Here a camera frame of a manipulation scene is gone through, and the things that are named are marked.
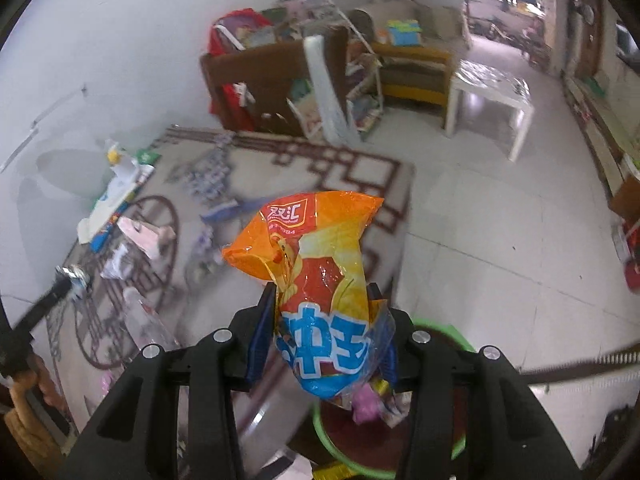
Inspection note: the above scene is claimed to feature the orange snack bag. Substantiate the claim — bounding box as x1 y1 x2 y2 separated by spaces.
222 191 387 400

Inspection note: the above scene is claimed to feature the clear plastic bottle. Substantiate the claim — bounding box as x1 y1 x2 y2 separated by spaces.
122 286 180 351

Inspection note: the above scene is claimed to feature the white side table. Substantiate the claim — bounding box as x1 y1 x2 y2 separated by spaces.
444 60 535 162

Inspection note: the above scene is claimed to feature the low tv cabinet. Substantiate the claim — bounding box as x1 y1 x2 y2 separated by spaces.
562 76 639 224

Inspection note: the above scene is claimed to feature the left hand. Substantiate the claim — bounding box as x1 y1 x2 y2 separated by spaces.
1 354 66 479

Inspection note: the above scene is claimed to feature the red bucket green rim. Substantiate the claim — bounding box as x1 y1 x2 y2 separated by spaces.
312 318 475 479

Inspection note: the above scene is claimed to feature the white desk lamp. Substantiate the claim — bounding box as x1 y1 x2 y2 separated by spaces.
1 84 140 196

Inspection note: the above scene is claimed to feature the pink plastic bag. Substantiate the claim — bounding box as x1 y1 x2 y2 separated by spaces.
352 379 402 427

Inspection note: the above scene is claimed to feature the wall television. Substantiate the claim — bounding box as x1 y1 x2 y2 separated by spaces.
616 21 640 72

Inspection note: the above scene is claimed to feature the yellow package on floor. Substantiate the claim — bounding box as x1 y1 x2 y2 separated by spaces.
312 462 356 480

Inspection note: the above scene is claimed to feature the white paper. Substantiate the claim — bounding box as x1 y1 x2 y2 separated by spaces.
100 242 138 281

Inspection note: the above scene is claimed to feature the colourful toy box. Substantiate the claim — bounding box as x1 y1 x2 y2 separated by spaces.
387 20 422 47

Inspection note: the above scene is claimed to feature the white cloth strip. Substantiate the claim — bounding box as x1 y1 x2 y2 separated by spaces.
303 29 360 148

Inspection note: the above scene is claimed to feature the white book rack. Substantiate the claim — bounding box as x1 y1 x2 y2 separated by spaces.
200 0 384 146

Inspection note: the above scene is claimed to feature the green small box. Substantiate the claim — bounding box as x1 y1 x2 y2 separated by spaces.
136 150 160 166

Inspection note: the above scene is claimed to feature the wooden bench sofa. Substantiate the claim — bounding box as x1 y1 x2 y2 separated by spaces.
348 0 472 114

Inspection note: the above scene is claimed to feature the dark wooden chair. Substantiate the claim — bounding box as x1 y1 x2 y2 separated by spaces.
232 26 348 116

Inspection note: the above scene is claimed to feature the red garment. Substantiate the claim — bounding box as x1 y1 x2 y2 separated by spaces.
202 8 272 131

